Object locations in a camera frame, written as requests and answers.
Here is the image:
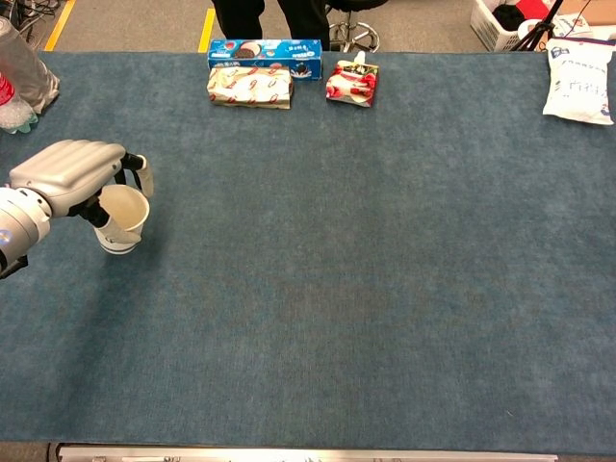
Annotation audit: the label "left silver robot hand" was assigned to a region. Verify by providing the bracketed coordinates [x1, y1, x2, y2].
[8, 139, 156, 244]

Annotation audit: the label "white paper cup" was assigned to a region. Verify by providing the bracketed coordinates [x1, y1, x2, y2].
[92, 184, 151, 256]

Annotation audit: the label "red-labelled plastic bottle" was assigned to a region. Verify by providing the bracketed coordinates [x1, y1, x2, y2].
[0, 71, 39, 136]

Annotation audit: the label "clear plastic bottle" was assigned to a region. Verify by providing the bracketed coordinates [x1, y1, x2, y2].
[0, 16, 62, 115]

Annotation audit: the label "cream red-patterned snack box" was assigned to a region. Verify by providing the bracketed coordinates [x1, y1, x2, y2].
[206, 65, 295, 111]

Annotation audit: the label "person in black trousers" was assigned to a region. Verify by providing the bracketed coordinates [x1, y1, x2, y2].
[210, 0, 332, 52]

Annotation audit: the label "blue Oreo cookie box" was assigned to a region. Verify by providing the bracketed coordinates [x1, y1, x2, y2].
[207, 38, 323, 82]

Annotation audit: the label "red strawberry snack pouch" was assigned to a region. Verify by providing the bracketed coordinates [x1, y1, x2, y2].
[325, 50, 380, 108]

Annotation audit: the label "chrome stool base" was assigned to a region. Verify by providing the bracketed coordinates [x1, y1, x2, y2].
[325, 0, 387, 53]

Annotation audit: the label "white plastic laundry basket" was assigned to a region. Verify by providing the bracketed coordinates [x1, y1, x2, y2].
[469, 0, 548, 53]

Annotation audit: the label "black tripod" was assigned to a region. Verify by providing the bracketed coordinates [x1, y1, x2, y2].
[509, 0, 565, 53]

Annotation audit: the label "white snack bag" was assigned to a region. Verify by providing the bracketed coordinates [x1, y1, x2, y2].
[542, 37, 616, 126]

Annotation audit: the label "small white printed package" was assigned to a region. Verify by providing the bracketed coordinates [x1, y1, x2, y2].
[552, 13, 591, 39]

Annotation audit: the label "brown cardboard box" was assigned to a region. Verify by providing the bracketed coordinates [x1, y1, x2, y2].
[560, 0, 616, 27]

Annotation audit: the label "black floor cables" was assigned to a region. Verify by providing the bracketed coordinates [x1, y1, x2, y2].
[0, 0, 63, 45]

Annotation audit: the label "silver metal table rail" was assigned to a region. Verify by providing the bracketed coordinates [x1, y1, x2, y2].
[57, 444, 559, 462]

